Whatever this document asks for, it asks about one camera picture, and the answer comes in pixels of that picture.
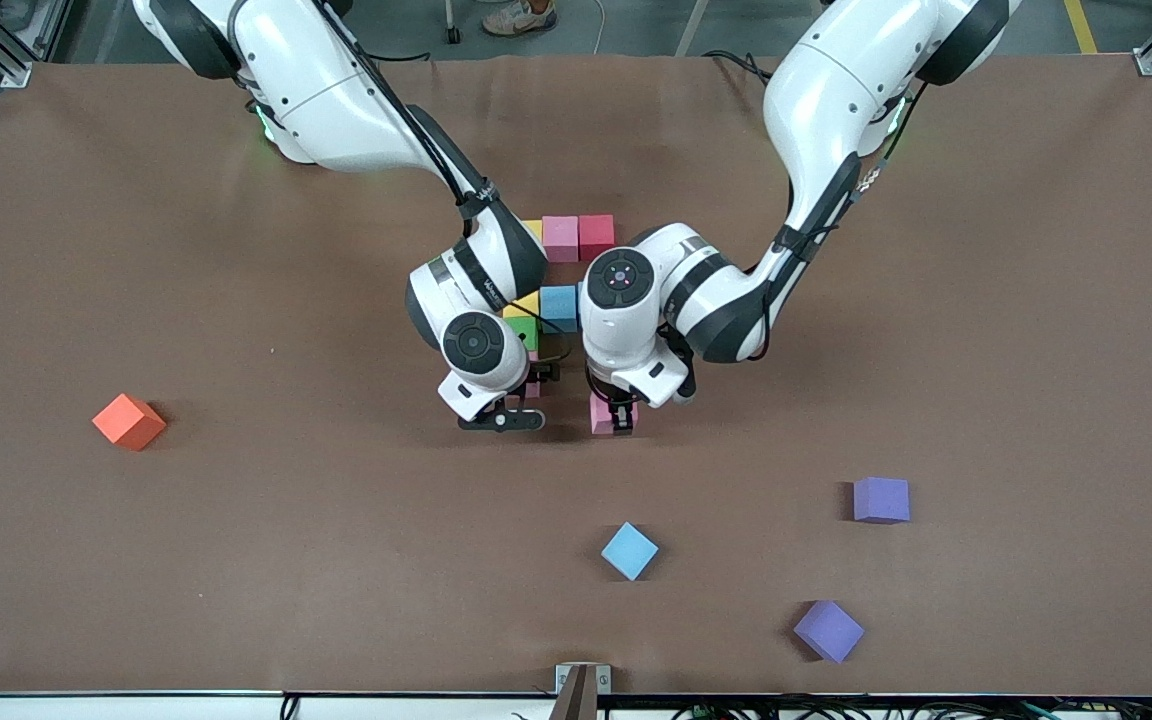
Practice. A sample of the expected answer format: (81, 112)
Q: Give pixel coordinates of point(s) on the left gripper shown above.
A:
(622, 411)

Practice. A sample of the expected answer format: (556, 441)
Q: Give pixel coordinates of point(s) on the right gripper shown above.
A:
(543, 374)

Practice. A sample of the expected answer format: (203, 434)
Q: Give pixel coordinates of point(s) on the pink foam block with slit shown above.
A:
(533, 390)

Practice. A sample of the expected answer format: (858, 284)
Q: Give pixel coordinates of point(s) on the green foam block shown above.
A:
(526, 332)

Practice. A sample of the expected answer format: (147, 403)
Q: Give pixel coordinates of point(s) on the blue foam block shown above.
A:
(558, 305)
(629, 551)

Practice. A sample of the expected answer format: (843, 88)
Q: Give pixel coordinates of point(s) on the yellow foam block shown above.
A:
(534, 229)
(524, 305)

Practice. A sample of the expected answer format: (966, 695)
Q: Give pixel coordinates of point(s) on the red foam block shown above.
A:
(596, 235)

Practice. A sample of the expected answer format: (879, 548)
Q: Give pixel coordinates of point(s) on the purple foam block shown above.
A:
(828, 631)
(881, 500)

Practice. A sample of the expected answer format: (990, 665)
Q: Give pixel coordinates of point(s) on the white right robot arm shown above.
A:
(336, 100)

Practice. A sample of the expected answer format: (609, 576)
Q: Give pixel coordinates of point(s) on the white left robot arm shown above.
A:
(836, 90)

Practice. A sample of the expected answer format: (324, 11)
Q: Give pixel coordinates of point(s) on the brown table mat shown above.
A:
(436, 550)

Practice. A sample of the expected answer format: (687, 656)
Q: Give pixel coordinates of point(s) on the grey sneaker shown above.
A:
(521, 18)

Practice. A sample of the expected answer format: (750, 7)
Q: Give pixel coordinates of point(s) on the grey metal stand leg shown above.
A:
(688, 30)

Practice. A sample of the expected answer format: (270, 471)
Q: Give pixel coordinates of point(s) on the orange foam block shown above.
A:
(128, 422)

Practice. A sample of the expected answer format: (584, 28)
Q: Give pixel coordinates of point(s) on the metal bracket at table edge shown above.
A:
(581, 690)

